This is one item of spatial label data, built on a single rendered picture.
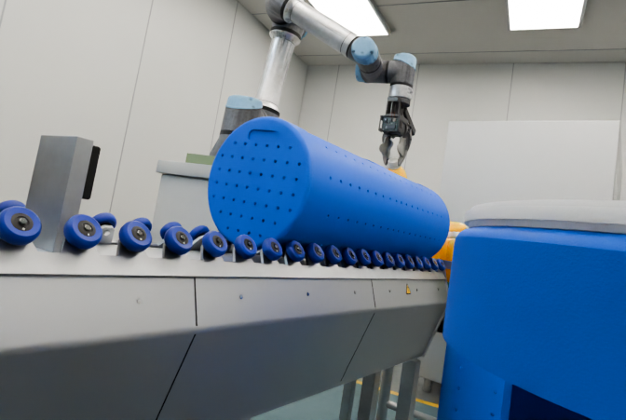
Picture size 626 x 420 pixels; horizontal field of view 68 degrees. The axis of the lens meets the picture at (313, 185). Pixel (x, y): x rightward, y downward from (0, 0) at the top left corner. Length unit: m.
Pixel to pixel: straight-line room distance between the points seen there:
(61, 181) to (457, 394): 0.84
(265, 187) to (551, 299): 0.80
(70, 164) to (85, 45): 3.42
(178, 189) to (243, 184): 0.48
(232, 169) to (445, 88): 5.40
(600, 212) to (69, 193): 0.61
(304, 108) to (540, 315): 6.68
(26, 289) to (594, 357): 0.54
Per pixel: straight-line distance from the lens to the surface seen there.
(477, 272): 0.24
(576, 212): 0.21
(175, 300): 0.72
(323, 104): 6.73
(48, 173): 0.73
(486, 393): 1.05
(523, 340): 0.21
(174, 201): 1.46
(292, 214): 0.91
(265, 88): 1.68
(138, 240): 0.67
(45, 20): 3.92
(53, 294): 0.62
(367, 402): 1.82
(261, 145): 0.99
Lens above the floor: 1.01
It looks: 6 degrees up
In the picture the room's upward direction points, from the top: 9 degrees clockwise
